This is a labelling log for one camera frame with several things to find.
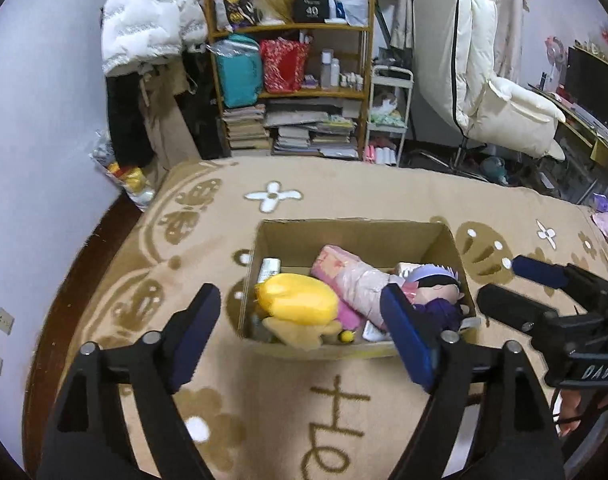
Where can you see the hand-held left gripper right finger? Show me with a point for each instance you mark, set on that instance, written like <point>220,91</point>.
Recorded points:
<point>409,340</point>

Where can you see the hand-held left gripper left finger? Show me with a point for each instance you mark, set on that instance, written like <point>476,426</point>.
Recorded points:
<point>194,335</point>

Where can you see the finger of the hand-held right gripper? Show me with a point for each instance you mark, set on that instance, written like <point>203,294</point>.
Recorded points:
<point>509,305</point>
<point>539,270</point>

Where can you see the purple-haired doll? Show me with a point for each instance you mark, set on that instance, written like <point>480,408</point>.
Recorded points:
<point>439,295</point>

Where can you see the pink plush toy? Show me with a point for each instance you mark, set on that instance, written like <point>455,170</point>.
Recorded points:
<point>348,317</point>

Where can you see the pink doll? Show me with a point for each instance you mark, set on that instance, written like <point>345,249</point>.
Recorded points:
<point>354,280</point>

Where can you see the green tissue pack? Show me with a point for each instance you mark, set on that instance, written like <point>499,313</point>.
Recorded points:
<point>269,270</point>

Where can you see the beige plush toy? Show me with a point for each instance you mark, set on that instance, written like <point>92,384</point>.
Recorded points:
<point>299,335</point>

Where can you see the yellow plush toy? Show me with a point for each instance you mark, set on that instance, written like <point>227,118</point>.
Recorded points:
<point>299,297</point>

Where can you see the cardboard box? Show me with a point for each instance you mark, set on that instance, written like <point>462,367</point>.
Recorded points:
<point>344,237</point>

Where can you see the person's right hand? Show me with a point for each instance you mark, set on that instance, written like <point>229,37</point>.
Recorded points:
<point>581,407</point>

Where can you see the small white packet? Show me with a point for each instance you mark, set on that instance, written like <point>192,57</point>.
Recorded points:
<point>376,332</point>

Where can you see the teal round object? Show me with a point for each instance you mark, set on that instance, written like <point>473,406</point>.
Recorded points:
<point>494,170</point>

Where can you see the cluttered desk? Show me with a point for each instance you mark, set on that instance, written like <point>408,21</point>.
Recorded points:
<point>579,155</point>

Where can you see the cream padded chair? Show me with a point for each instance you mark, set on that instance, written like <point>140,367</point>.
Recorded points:
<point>514,115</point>

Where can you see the beige flower-patterned blanket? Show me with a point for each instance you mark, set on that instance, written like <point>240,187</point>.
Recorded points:
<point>334,190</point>

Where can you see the clear bag of snacks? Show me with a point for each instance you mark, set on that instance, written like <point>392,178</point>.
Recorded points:
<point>129,180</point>

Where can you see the black monitor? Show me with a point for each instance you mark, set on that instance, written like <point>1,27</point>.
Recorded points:
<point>594,90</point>

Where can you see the white rolling cart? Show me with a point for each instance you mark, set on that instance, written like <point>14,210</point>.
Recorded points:
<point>409,105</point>

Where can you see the stack of brown books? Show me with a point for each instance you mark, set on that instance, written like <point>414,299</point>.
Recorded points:
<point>244,130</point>

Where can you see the beige hanging garment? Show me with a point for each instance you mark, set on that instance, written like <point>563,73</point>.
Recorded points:
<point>169,125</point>

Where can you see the pink desk fan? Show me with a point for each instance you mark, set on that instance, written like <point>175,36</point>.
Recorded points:
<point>555,52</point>

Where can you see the stack of mixed books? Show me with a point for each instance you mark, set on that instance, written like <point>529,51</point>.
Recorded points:
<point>314,142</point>

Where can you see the black hanging garment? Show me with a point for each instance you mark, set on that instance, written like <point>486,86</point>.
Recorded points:
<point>126,120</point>

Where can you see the pile of grey papers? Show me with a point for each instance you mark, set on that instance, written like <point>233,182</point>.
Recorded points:
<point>309,112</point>

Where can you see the cream long down coat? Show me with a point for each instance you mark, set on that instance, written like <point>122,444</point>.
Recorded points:
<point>449,35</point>

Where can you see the row of small bottles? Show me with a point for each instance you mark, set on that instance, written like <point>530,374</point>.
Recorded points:
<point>351,82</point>

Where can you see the teal bag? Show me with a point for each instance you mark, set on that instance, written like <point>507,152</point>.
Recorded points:
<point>239,72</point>

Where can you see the short white bottle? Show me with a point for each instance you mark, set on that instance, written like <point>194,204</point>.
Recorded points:
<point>335,72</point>

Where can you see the tall white bottle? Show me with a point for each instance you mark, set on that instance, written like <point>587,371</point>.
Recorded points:
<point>327,69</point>

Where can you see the red patterned gift bag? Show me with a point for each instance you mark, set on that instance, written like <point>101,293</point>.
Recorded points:
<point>283,66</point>

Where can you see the white hanging garment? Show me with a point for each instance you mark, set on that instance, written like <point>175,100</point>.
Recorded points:
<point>391,0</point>

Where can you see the wooden shelf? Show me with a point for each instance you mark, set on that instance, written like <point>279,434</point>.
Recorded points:
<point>289,26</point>

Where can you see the white puffer jacket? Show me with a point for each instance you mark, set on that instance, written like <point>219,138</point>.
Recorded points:
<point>139,15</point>

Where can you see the colourful printed bag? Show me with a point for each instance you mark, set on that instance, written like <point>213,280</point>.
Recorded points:
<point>231,2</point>

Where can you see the black printed box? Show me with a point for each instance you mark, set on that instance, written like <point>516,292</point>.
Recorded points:
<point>311,6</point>

